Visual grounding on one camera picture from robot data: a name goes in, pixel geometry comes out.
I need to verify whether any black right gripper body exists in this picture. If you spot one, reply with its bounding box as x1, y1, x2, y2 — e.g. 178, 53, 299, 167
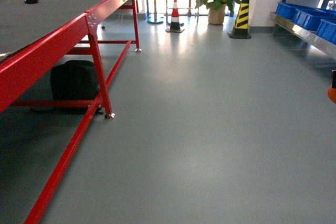
331, 70, 336, 89

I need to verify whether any orange cylindrical cap 4680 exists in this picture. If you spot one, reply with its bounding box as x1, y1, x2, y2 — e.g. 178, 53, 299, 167
327, 86, 336, 103

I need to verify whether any blue bin lower shelf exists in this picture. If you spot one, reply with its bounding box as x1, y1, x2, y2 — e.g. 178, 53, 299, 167
275, 2, 335, 45

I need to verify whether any yellow black traffic cone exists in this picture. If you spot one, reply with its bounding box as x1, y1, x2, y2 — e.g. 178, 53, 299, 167
228, 0, 251, 39

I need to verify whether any red white traffic cone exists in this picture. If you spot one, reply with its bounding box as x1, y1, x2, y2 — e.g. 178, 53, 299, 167
165, 0, 184, 33

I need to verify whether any black backpack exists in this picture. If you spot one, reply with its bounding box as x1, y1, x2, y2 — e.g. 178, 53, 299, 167
50, 60, 100, 101

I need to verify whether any black tape roll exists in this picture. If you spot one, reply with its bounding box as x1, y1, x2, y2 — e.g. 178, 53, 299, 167
24, 0, 39, 4

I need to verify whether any red table frame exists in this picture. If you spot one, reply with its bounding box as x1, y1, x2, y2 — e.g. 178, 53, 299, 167
1, 0, 135, 223

